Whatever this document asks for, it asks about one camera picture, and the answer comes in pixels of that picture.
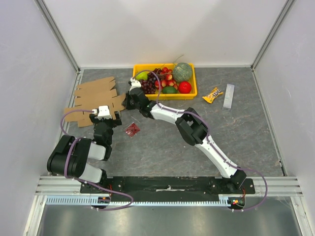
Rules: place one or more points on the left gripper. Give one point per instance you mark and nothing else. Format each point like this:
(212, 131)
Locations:
(115, 122)

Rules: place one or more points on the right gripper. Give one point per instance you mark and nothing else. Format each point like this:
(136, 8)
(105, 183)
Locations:
(129, 102)

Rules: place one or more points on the brown cardboard box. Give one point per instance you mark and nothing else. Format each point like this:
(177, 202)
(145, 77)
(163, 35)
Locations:
(91, 95)

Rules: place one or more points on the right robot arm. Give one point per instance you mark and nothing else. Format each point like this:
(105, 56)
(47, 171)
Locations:
(193, 130)

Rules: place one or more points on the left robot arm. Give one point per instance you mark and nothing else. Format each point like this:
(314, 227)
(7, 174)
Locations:
(70, 156)

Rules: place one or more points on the purple grape bunch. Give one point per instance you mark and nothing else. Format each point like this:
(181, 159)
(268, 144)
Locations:
(149, 86)

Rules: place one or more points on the small red packet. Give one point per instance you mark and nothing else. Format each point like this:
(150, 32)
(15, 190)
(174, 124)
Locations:
(132, 130)

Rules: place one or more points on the green apple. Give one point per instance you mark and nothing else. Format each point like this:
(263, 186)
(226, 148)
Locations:
(143, 76)

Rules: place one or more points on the green avocado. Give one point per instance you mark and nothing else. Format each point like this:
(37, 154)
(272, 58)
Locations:
(169, 90)

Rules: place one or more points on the yellow plastic tray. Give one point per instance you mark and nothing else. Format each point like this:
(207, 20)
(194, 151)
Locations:
(179, 96)

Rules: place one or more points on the red strawberry bunch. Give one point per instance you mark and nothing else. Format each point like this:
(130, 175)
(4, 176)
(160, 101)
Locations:
(167, 78)

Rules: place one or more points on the red tomato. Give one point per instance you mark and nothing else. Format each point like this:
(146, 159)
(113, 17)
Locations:
(184, 87)

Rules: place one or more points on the green netted melon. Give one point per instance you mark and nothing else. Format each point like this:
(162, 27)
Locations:
(182, 72)

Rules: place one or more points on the yellow candy packet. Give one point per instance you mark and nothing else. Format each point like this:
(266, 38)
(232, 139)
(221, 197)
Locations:
(212, 95)

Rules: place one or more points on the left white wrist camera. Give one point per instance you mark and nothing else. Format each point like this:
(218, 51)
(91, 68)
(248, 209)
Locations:
(104, 111)

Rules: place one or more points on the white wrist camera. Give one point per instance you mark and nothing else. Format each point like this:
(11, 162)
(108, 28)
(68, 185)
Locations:
(104, 111)
(134, 83)

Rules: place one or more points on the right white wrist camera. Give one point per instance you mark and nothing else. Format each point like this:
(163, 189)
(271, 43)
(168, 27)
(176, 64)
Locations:
(134, 83)

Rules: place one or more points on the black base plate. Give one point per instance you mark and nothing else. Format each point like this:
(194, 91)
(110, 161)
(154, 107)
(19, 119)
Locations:
(213, 185)

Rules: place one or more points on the aluminium front rail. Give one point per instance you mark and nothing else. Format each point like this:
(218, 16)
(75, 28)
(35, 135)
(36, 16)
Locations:
(277, 186)

